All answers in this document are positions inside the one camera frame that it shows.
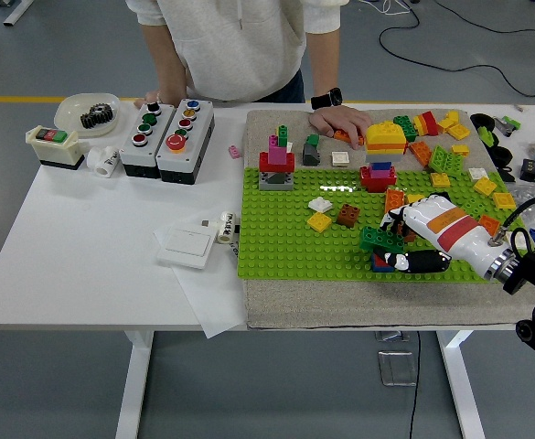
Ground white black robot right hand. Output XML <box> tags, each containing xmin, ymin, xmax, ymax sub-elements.
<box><xmin>377</xmin><ymin>194</ymin><xmax>506</xmax><ymax>279</ymax></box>

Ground person's left hand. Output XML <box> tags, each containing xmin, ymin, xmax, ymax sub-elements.
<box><xmin>307</xmin><ymin>105</ymin><xmax>374</xmax><ymax>150</ymax></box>

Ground person's right hand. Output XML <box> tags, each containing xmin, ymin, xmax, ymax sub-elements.
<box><xmin>133</xmin><ymin>89</ymin><xmax>163</xmax><ymax>110</ymax></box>

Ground dark green long brick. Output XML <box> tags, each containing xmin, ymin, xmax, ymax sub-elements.
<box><xmin>358</xmin><ymin>226</ymin><xmax>408</xmax><ymax>253</ymax></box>

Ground orange long brick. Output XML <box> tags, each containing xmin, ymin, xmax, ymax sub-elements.
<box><xmin>333</xmin><ymin>129</ymin><xmax>365</xmax><ymax>144</ymax></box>
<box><xmin>476</xmin><ymin>214</ymin><xmax>501</xmax><ymax>237</ymax></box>
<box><xmin>408</xmin><ymin>140</ymin><xmax>434</xmax><ymax>168</ymax></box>
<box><xmin>384</xmin><ymin>187</ymin><xmax>406</xmax><ymax>214</ymax></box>

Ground lime green long brick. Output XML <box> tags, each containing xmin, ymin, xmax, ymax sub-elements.
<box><xmin>459</xmin><ymin>199</ymin><xmax>487</xmax><ymax>221</ymax></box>

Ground grey slope brick green top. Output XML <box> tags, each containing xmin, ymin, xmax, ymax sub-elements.
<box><xmin>301</xmin><ymin>133</ymin><xmax>323</xmax><ymax>167</ymax></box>

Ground burger-shaped multicolour brick tower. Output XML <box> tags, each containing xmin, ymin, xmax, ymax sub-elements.
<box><xmin>358</xmin><ymin>119</ymin><xmax>408</xmax><ymax>193</ymax></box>

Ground dark green chunky brick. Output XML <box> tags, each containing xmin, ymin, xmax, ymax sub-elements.
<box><xmin>392</xmin><ymin>114</ymin><xmax>418</xmax><ymax>142</ymax></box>

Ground red pink grey brick tower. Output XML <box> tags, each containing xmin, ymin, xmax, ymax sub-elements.
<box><xmin>257</xmin><ymin>123</ymin><xmax>295</xmax><ymax>192</ymax></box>

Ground red and blue brick stack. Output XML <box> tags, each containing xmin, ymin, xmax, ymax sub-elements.
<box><xmin>369</xmin><ymin>251</ymin><xmax>399</xmax><ymax>273</ymax></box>

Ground red yellow orange curved bricks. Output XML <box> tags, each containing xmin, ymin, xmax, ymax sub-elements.
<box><xmin>412</xmin><ymin>110</ymin><xmax>441</xmax><ymax>137</ymax></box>

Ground yellow brick pair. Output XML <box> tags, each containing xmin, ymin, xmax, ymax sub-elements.
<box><xmin>437</xmin><ymin>110</ymin><xmax>461</xmax><ymax>133</ymax></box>

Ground green studded baseplate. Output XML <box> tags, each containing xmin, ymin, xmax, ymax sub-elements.
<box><xmin>236</xmin><ymin>166</ymin><xmax>527</xmax><ymax>285</ymax></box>

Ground black wrist watch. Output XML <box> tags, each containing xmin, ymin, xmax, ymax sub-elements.
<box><xmin>310</xmin><ymin>87</ymin><xmax>344</xmax><ymax>111</ymax></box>

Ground black metal gear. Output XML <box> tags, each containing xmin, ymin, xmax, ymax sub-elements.
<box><xmin>80</xmin><ymin>102</ymin><xmax>115</xmax><ymax>130</ymax></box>

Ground grey four-button control box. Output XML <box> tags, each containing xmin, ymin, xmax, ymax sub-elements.
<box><xmin>118</xmin><ymin>101</ymin><xmax>177</xmax><ymax>178</ymax></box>

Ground lime green flat plate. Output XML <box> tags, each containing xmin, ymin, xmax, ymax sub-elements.
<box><xmin>427</xmin><ymin>144</ymin><xmax>451</xmax><ymax>173</ymax></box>
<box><xmin>443</xmin><ymin>152</ymin><xmax>465</xmax><ymax>177</ymax></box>

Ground grey emergency-stop control box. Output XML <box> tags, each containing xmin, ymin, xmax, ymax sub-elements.
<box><xmin>155</xmin><ymin>98</ymin><xmax>216</xmax><ymax>186</ymax></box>

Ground white plastic bowl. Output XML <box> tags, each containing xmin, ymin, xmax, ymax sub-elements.
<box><xmin>54</xmin><ymin>92</ymin><xmax>122</xmax><ymax>138</ymax></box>

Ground white pipe tee fitting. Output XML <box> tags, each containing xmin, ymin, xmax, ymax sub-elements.
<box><xmin>86</xmin><ymin>145</ymin><xmax>121</xmax><ymax>177</ymax></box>

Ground clear plastic bag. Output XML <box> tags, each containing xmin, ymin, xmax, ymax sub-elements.
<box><xmin>507</xmin><ymin>182</ymin><xmax>535</xmax><ymax>230</ymax></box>

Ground person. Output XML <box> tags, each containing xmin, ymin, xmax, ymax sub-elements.
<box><xmin>124</xmin><ymin>0</ymin><xmax>374</xmax><ymax>150</ymax></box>

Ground black tape roll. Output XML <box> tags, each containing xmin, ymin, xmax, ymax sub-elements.
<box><xmin>470</xmin><ymin>112</ymin><xmax>497</xmax><ymax>132</ymax></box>

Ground green and grey clip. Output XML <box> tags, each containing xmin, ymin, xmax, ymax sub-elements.
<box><xmin>494</xmin><ymin>114</ymin><xmax>522</xmax><ymax>137</ymax></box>

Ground grey-brown mat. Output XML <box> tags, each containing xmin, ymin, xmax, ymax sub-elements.
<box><xmin>244</xmin><ymin>108</ymin><xmax>535</xmax><ymax>331</ymax></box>

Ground white labelled tube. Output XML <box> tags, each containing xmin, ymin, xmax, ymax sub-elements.
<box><xmin>216</xmin><ymin>210</ymin><xmax>237</xmax><ymax>244</ymax></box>

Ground white distant table foot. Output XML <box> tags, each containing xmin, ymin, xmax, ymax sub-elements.
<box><xmin>2</xmin><ymin>0</ymin><xmax>35</xmax><ymax>27</ymax></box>

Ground white table leg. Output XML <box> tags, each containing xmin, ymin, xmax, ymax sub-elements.
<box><xmin>435</xmin><ymin>329</ymin><xmax>486</xmax><ymax>439</ymax></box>
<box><xmin>113</xmin><ymin>329</ymin><xmax>155</xmax><ymax>439</ymax></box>

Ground white paper sheet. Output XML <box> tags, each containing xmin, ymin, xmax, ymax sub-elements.
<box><xmin>153</xmin><ymin>226</ymin><xmax>249</xmax><ymax>340</ymax></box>

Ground black ring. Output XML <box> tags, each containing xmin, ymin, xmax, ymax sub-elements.
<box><xmin>489</xmin><ymin>145</ymin><xmax>515</xmax><ymax>166</ymax></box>

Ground cream red-green switch box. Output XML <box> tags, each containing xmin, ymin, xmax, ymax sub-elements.
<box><xmin>24</xmin><ymin>125</ymin><xmax>87</xmax><ymax>171</ymax></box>

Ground white floor cable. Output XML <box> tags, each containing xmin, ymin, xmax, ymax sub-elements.
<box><xmin>357</xmin><ymin>0</ymin><xmax>412</xmax><ymax>16</ymax></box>

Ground black power cable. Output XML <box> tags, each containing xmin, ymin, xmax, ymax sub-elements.
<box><xmin>407</xmin><ymin>329</ymin><xmax>422</xmax><ymax>439</ymax></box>

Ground long black floor cable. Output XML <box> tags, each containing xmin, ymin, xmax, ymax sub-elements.
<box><xmin>378</xmin><ymin>0</ymin><xmax>535</xmax><ymax>111</ymax></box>

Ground white wall switch plate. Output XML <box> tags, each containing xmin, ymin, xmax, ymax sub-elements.
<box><xmin>156</xmin><ymin>227</ymin><xmax>217</xmax><ymax>271</ymax></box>

